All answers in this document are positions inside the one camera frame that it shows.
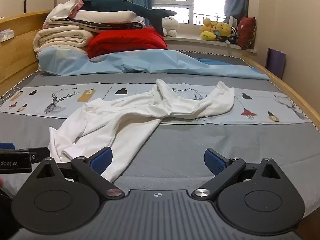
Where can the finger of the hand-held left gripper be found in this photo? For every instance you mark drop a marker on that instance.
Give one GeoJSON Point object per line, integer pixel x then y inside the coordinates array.
{"type": "Point", "coordinates": [7, 146]}
{"type": "Point", "coordinates": [40, 153]}

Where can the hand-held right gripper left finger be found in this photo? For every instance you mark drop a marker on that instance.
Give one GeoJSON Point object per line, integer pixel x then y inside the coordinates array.
{"type": "Point", "coordinates": [103, 160]}

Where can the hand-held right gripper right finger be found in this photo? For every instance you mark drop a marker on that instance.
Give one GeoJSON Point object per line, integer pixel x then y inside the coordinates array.
{"type": "Point", "coordinates": [213, 161]}

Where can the white long-sleeved shirt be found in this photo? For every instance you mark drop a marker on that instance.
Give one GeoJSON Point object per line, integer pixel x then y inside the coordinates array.
{"type": "Point", "coordinates": [112, 120]}

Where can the grey printed bedsheet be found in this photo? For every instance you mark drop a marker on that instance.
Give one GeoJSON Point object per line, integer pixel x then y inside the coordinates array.
{"type": "Point", "coordinates": [175, 142]}

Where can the light blue sheet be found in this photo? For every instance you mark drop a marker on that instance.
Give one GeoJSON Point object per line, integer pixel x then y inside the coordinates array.
{"type": "Point", "coordinates": [125, 62]}

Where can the tissue box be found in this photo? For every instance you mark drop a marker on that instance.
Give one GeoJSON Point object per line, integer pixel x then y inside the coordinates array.
{"type": "Point", "coordinates": [6, 35]}

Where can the purple box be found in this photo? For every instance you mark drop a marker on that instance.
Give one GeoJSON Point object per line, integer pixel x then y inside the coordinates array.
{"type": "Point", "coordinates": [275, 62]}

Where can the cream folded blanket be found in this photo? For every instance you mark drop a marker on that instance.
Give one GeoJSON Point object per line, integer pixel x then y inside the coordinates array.
{"type": "Point", "coordinates": [60, 38]}

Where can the red folded blanket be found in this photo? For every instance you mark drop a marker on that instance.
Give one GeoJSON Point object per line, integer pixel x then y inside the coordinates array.
{"type": "Point", "coordinates": [125, 42]}

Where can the wooden headboard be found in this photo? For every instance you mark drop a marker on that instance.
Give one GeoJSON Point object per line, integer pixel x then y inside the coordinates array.
{"type": "Point", "coordinates": [22, 25]}

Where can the white window sill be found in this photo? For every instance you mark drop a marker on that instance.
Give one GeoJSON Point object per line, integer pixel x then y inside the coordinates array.
{"type": "Point", "coordinates": [190, 41]}

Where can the yellow plush duck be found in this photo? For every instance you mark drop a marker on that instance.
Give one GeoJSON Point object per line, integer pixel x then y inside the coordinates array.
{"type": "Point", "coordinates": [207, 30]}

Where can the yellow plush bear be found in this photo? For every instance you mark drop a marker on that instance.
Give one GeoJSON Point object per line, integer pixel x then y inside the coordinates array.
{"type": "Point", "coordinates": [223, 30]}

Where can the dark patterned quilt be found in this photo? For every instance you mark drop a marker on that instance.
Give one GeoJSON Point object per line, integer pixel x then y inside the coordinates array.
{"type": "Point", "coordinates": [112, 26]}

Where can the white plush toy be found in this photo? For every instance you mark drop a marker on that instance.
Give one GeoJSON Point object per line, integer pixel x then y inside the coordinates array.
{"type": "Point", "coordinates": [170, 26]}

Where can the white pillow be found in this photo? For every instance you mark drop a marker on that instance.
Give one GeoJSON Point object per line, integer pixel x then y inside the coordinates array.
{"type": "Point", "coordinates": [110, 16]}

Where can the white folded cloth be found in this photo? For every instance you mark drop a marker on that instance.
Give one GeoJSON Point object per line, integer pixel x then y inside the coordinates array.
{"type": "Point", "coordinates": [62, 10]}

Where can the dark teal shark plush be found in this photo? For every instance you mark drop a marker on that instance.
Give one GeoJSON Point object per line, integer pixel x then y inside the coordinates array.
{"type": "Point", "coordinates": [155, 17]}

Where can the pink cloth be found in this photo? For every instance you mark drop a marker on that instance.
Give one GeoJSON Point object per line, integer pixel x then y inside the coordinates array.
{"type": "Point", "coordinates": [79, 5]}

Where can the wooden bed frame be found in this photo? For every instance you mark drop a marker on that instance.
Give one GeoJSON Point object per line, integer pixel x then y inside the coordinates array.
{"type": "Point", "coordinates": [287, 85]}

